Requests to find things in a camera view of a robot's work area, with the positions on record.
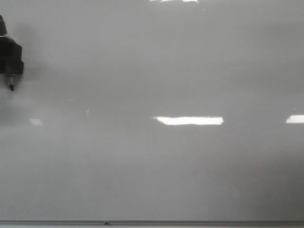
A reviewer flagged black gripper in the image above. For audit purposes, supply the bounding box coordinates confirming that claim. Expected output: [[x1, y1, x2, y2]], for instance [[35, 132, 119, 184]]
[[0, 15, 24, 75]]

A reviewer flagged black whiteboard marker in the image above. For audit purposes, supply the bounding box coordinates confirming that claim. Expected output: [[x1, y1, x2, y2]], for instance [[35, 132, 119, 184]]
[[6, 75, 15, 91]]

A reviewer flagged white whiteboard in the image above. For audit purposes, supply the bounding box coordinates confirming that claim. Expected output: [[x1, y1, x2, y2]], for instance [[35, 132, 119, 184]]
[[0, 0, 304, 228]]

